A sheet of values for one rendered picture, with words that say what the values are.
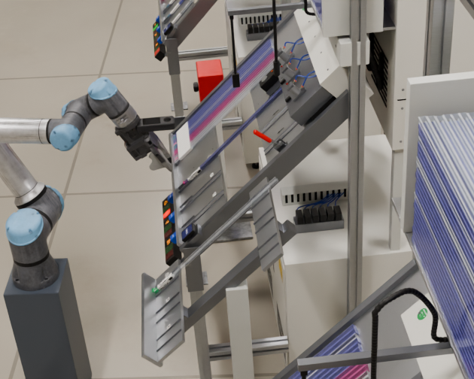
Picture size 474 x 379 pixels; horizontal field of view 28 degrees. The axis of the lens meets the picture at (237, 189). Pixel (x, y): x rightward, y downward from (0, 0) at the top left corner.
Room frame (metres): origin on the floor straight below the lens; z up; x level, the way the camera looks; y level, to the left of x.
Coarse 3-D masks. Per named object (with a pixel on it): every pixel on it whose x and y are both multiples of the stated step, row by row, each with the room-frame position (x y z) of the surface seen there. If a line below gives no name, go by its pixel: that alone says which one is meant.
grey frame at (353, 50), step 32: (352, 0) 2.25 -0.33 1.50; (352, 32) 2.25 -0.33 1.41; (352, 64) 2.25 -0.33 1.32; (352, 96) 2.25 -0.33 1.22; (352, 128) 2.25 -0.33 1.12; (352, 160) 2.25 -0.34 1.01; (352, 192) 2.25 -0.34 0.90; (352, 224) 2.25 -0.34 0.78; (352, 256) 2.25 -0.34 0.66; (352, 288) 2.25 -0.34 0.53
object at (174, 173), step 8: (176, 168) 2.71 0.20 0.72; (176, 176) 2.66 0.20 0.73; (176, 184) 2.61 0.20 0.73; (176, 192) 2.56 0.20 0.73; (176, 200) 2.51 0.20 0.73; (176, 208) 2.46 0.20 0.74; (176, 216) 2.43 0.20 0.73; (176, 224) 2.38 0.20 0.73; (176, 232) 2.34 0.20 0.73; (176, 240) 2.31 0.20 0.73
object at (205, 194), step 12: (216, 132) 2.73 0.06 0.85; (204, 144) 2.71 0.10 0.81; (216, 144) 2.65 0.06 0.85; (192, 156) 2.71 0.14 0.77; (204, 156) 2.65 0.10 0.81; (216, 156) 2.58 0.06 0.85; (180, 168) 2.71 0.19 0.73; (192, 168) 2.64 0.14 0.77; (204, 168) 2.58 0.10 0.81; (216, 168) 2.52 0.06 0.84; (180, 180) 2.64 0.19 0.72; (192, 180) 2.57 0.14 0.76; (204, 180) 2.52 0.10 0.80; (216, 180) 2.46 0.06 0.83; (180, 192) 2.57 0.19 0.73; (192, 192) 2.52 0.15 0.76; (204, 192) 2.46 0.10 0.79; (216, 192) 2.41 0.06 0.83; (192, 204) 2.46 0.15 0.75; (204, 204) 2.40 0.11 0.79; (216, 204) 2.35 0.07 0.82; (192, 216) 2.40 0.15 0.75; (204, 216) 2.34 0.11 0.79
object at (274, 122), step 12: (288, 24) 2.94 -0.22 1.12; (288, 36) 2.87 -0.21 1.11; (300, 36) 2.81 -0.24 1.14; (288, 48) 2.80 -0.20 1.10; (252, 96) 2.73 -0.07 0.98; (264, 96) 2.66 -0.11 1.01; (276, 108) 2.54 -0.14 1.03; (264, 120) 2.54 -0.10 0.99; (276, 120) 2.48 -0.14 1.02; (288, 120) 2.43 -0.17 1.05; (312, 120) 2.33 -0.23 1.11; (264, 132) 2.48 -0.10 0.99; (276, 132) 2.43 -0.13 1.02; (288, 132) 2.37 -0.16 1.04; (264, 144) 2.42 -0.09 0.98
